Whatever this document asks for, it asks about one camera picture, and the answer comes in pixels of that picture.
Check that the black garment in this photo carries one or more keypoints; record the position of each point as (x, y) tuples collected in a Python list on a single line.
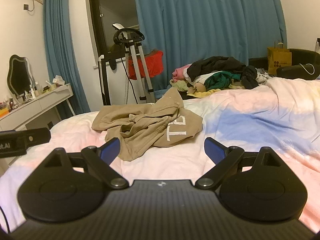
[(215, 65)]

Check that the wide blue curtain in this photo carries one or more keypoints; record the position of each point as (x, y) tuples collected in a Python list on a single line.
[(200, 17)]

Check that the narrow blue curtain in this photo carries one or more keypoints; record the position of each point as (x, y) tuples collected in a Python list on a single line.
[(57, 42)]

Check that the green garment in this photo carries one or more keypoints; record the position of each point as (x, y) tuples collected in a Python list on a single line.
[(217, 80)]

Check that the black wavy mirror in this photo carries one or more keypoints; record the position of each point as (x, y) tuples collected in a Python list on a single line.
[(18, 75)]

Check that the white dressing table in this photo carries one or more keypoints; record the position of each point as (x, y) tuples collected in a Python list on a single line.
[(37, 102)]

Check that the black white upright board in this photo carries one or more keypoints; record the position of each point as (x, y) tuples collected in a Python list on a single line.
[(107, 85)]

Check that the dark window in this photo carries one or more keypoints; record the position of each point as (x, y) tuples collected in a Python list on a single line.
[(115, 5)]

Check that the white garment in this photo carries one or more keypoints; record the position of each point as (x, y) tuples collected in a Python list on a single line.
[(200, 77)]

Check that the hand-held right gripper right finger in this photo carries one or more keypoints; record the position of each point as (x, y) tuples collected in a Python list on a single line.
[(214, 150)]

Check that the cream fluffy cloth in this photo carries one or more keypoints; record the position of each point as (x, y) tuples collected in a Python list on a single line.
[(178, 86)]

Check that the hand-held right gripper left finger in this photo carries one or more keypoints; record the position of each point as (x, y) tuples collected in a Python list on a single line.
[(111, 148)]

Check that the yellow towel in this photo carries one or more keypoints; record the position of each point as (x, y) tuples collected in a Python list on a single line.
[(200, 94)]

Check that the pink garment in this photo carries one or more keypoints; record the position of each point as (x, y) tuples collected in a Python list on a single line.
[(178, 72)]

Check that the black armchair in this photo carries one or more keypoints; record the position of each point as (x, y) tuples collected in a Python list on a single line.
[(300, 55)]

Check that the tan printed hoodie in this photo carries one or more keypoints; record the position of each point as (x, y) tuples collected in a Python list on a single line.
[(140, 130)]

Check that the yellow paper bag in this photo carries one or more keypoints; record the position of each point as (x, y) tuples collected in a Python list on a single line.
[(278, 60)]

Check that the tissue box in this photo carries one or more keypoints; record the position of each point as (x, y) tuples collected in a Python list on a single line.
[(58, 80)]

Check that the pastel tie-dye blanket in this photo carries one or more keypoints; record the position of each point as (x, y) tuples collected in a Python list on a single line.
[(250, 120)]

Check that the group of cosmetics bottles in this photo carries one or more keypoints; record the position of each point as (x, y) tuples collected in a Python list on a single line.
[(32, 92)]

